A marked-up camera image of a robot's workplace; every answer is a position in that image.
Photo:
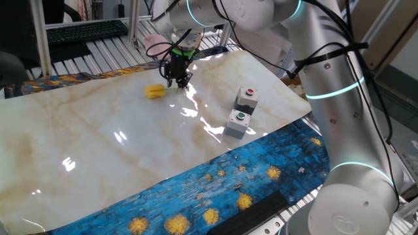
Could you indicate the pink fluffy cloth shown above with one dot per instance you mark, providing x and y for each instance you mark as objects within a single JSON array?
[{"x": 155, "y": 42}]

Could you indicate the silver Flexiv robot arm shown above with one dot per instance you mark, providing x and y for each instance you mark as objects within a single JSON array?
[{"x": 343, "y": 130}]

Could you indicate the glossy marble pattern mat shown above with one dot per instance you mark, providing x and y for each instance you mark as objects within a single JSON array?
[{"x": 114, "y": 130}]

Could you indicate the black keyboard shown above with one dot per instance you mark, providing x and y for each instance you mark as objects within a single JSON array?
[{"x": 85, "y": 31}]

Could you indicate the silver robot mounting plate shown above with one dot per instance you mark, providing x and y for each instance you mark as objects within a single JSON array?
[{"x": 271, "y": 226}]

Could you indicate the black mouse pad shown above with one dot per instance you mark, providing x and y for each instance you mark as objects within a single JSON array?
[{"x": 70, "y": 52}]

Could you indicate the black office chair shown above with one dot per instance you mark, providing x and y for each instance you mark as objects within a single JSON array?
[{"x": 65, "y": 9}]

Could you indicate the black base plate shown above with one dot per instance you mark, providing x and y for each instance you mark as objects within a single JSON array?
[{"x": 248, "y": 215}]

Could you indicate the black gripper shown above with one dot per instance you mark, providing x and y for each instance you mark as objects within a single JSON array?
[{"x": 179, "y": 65}]

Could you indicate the aluminium frame post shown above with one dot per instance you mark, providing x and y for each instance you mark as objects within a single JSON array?
[
  {"x": 134, "y": 23},
  {"x": 40, "y": 39}
]

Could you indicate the green push button box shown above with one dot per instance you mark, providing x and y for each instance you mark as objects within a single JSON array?
[{"x": 235, "y": 125}]

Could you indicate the blue starry night cloth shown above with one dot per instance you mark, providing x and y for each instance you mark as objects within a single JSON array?
[{"x": 228, "y": 176}]

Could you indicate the large brown cardboard panel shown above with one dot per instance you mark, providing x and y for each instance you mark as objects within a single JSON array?
[{"x": 398, "y": 42}]

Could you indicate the red push button box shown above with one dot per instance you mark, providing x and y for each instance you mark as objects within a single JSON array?
[{"x": 245, "y": 101}]

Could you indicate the black monitor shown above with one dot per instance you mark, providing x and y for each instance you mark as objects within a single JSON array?
[{"x": 16, "y": 29}]

